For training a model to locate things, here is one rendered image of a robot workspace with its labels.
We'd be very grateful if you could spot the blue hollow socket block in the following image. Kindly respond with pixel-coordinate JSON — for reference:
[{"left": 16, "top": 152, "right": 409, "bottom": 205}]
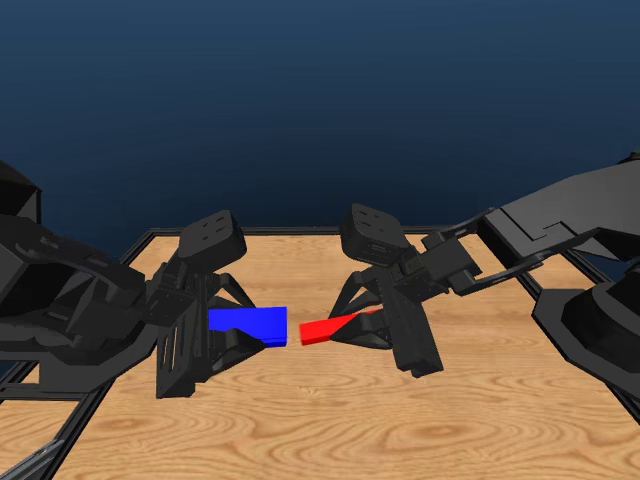
[{"left": 207, "top": 306, "right": 289, "bottom": 349}]

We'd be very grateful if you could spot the thin red peg bar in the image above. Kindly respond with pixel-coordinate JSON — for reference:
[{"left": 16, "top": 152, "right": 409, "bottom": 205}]
[{"left": 298, "top": 309, "right": 384, "bottom": 347}]

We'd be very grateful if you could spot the silver aluminium rail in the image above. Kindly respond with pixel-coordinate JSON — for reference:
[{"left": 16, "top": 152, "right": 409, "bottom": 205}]
[{"left": 0, "top": 438, "right": 66, "bottom": 480}]

